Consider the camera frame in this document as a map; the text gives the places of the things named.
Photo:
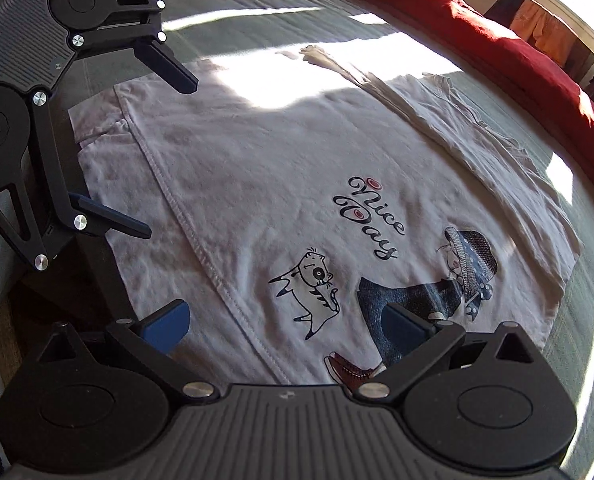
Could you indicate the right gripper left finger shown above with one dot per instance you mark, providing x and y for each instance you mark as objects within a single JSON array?
[{"x": 145, "y": 346}]

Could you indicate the green plaid bed blanket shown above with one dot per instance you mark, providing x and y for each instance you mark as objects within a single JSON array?
[{"x": 502, "y": 407}]

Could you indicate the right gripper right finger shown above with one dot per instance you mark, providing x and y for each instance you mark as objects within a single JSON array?
[{"x": 423, "y": 346}]

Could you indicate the white printed t-shirt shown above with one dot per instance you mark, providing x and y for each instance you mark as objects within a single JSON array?
[{"x": 293, "y": 196}]

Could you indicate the orange hanging garment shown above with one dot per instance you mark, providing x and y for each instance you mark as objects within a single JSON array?
[{"x": 544, "y": 31}]

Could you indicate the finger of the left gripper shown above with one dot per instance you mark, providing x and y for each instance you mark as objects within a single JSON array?
[
  {"x": 161, "y": 60},
  {"x": 102, "y": 218}
]

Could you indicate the red duvet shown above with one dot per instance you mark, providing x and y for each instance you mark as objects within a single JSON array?
[{"x": 528, "y": 76}]

